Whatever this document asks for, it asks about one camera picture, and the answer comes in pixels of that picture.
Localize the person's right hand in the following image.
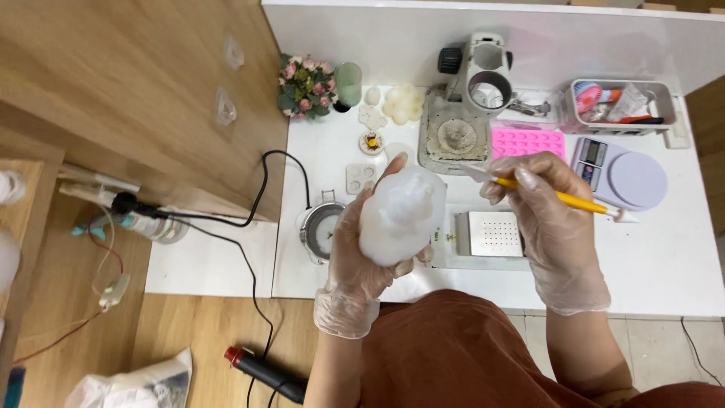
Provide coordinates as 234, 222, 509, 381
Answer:
479, 151, 612, 316

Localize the person's left hand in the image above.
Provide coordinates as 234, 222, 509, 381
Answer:
314, 152, 435, 340

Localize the yellow handled craft knife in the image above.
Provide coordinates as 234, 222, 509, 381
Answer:
459, 163, 640, 224

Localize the white translucent silicone mould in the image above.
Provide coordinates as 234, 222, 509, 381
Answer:
358, 165, 447, 267

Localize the pink silicone mould tray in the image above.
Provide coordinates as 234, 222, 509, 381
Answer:
491, 128, 566, 162

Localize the perforated metal box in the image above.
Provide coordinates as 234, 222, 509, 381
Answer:
454, 211, 524, 257

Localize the white press machine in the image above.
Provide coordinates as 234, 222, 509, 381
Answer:
418, 31, 515, 176

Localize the digital kitchen scale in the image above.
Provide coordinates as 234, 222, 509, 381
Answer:
570, 136, 669, 212

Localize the clear round lid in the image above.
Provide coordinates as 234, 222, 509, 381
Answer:
384, 142, 417, 167

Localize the white bubble cube candle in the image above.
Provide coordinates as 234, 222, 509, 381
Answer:
382, 83, 426, 126

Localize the white basket with tools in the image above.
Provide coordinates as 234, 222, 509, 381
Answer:
560, 79, 691, 150

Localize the round candle with yellow decoration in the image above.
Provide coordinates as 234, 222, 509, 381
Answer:
358, 130, 386, 156

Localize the white flower shaped candle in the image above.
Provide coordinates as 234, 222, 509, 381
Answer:
358, 105, 389, 131

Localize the white square silicone mould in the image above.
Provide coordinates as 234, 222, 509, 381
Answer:
346, 164, 378, 195

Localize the person's brown clothing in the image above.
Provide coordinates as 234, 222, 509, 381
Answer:
359, 289, 725, 408

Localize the green ribbed glass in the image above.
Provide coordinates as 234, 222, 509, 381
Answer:
333, 61, 363, 113

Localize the metal melting pot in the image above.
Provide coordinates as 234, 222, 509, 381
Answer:
297, 189, 347, 265

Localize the pink rose bouquet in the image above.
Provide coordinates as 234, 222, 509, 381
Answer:
276, 54, 338, 120

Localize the black heat gun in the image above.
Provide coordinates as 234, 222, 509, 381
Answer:
224, 346, 309, 405

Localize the white plastic bag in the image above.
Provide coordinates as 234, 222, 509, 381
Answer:
64, 347, 193, 408

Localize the black power cable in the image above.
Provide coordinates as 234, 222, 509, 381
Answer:
111, 150, 312, 408

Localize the clear plastic wall hook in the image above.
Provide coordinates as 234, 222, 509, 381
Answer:
223, 35, 245, 70
214, 86, 238, 127

